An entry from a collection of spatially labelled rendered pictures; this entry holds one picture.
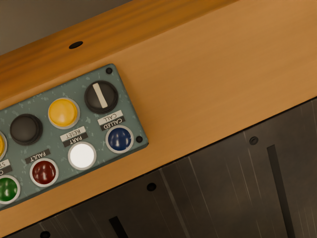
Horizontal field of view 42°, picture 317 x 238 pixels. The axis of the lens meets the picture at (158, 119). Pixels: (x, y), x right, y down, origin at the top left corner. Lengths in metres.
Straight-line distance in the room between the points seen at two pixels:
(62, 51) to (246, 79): 0.19
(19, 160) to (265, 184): 0.29
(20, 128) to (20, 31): 0.95
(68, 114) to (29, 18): 0.95
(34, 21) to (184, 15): 0.92
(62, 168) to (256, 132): 0.22
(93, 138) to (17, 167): 0.07
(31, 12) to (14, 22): 0.06
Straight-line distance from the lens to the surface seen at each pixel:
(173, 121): 0.43
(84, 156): 0.36
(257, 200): 0.53
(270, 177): 0.52
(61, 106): 0.36
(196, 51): 0.40
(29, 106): 0.38
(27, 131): 0.36
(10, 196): 0.38
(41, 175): 0.37
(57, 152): 0.37
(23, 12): 1.29
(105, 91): 0.36
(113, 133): 0.36
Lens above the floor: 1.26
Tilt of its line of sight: 59 degrees down
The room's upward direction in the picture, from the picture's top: 149 degrees clockwise
